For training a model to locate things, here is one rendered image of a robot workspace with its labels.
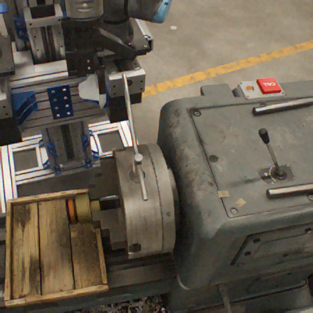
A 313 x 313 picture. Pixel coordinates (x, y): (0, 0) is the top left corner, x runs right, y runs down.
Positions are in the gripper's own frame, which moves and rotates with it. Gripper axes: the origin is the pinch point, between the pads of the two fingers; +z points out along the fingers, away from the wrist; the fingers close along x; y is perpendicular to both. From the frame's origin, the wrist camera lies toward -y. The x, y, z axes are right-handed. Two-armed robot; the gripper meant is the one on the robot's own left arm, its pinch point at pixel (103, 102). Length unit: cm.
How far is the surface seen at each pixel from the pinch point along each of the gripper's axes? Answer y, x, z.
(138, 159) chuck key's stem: -6.0, 10.8, 10.0
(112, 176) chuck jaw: -0.5, -1.2, 22.9
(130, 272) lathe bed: -3, 6, 56
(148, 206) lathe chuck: -7.5, 13.0, 22.7
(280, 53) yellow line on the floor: -178, -216, 74
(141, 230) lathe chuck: -5.2, 15.4, 28.0
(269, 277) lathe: -49, 11, 67
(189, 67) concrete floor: -87, -207, 77
